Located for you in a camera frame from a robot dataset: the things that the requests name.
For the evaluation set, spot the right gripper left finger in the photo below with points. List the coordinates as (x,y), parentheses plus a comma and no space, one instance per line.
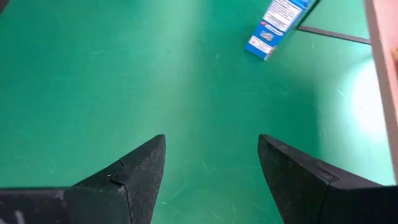
(133,174)

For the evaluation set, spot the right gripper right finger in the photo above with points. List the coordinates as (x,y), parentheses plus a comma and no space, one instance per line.
(295,180)

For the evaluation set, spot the blue Rice Krispies box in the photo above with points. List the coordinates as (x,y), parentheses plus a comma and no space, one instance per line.
(276,25)

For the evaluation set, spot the green table mat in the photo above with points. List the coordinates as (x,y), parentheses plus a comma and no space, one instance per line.
(124,77)

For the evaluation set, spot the wooden shelf with black frame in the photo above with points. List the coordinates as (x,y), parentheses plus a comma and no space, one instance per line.
(387,37)

